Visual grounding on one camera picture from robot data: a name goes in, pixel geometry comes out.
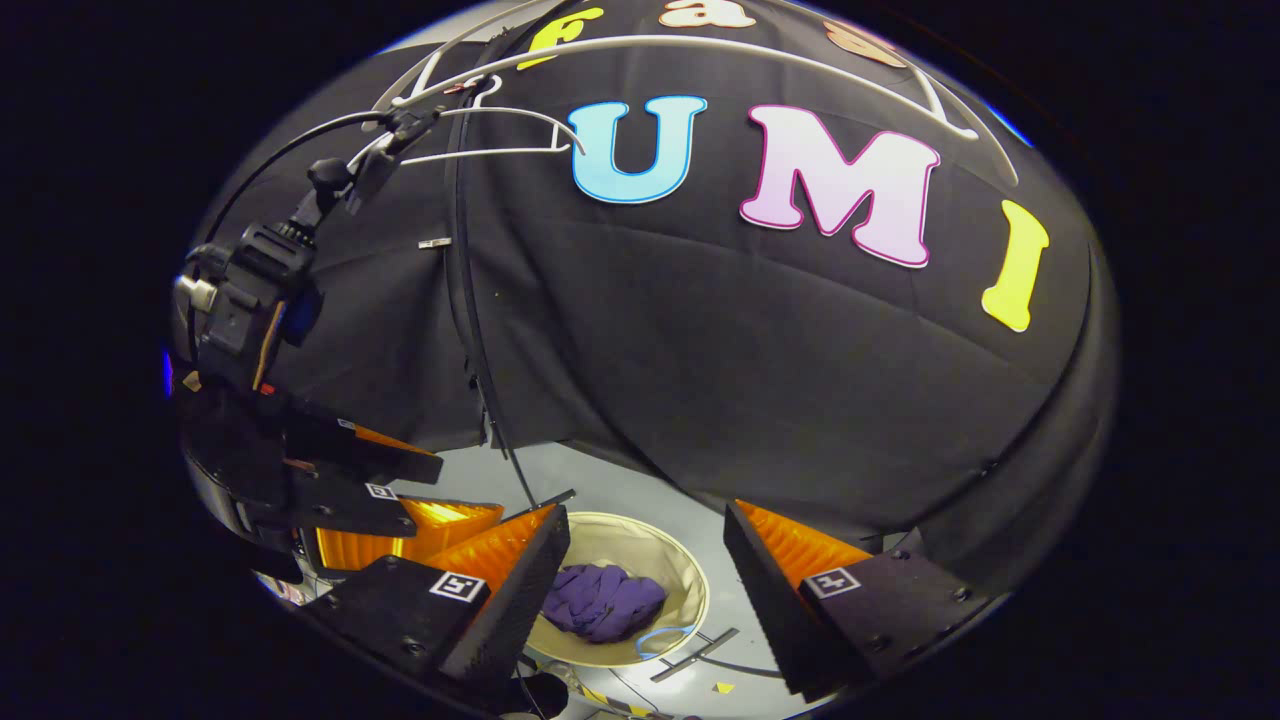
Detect black backdrop cloth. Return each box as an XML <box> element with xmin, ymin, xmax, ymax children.
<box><xmin>190</xmin><ymin>0</ymin><xmax>1121</xmax><ymax>601</ymax></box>

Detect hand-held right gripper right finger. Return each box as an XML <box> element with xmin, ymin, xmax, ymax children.
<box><xmin>723</xmin><ymin>499</ymin><xmax>1003</xmax><ymax>701</ymax></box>

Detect grey metal bar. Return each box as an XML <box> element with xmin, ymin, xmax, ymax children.
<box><xmin>650</xmin><ymin>627</ymin><xmax>741</xmax><ymax>683</ymax></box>

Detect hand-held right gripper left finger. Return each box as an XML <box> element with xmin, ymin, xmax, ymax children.
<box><xmin>298</xmin><ymin>505</ymin><xmax>572</xmax><ymax>689</ymax></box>

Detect white plastic hanger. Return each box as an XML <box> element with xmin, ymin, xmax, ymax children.
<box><xmin>350</xmin><ymin>75</ymin><xmax>588</xmax><ymax>171</ymax></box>
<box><xmin>370</xmin><ymin>0</ymin><xmax>1021</xmax><ymax>186</ymax></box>

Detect purple ribbed jacket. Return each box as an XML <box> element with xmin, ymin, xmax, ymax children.
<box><xmin>540</xmin><ymin>562</ymin><xmax>669</xmax><ymax>644</ymax></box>

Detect beige round laundry hamper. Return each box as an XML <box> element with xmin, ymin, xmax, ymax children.
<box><xmin>523</xmin><ymin>511</ymin><xmax>710</xmax><ymax>669</ymax></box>

